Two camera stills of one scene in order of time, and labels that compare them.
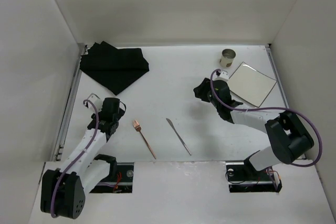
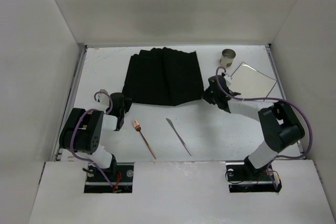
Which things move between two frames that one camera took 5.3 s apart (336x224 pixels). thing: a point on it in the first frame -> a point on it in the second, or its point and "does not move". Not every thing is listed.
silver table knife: (174, 128) does not move
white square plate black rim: (250, 84) does not move
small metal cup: (227, 57) does not move
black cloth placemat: (116, 68) -> (163, 76)
